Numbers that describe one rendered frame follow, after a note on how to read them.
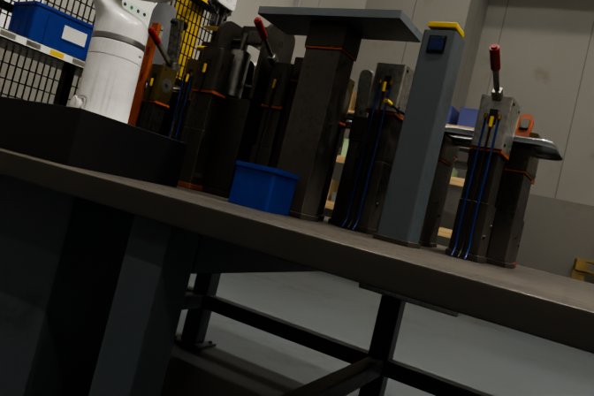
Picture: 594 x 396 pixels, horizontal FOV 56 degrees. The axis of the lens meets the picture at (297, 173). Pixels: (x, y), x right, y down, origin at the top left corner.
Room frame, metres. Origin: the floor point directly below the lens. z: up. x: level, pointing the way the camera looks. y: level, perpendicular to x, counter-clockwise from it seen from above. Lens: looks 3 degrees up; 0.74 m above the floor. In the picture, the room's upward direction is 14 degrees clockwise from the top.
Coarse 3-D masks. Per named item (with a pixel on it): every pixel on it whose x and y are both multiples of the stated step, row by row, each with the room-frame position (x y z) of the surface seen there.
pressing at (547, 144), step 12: (348, 120) 1.63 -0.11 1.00; (456, 132) 1.36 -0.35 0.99; (468, 132) 1.34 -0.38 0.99; (456, 144) 1.54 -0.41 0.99; (468, 144) 1.52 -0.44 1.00; (528, 144) 1.34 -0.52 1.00; (540, 144) 1.26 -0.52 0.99; (552, 144) 1.26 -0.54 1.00; (540, 156) 1.43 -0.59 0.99; (552, 156) 1.40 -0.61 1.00
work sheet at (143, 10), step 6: (126, 0) 2.27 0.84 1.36; (132, 0) 2.29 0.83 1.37; (138, 0) 2.31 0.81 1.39; (126, 6) 2.27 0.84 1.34; (132, 6) 2.30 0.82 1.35; (138, 6) 2.32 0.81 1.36; (144, 6) 2.35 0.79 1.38; (150, 6) 2.37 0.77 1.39; (132, 12) 2.30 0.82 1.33; (138, 12) 2.33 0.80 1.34; (144, 12) 2.35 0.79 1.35; (150, 12) 2.38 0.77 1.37; (144, 18) 2.36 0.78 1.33
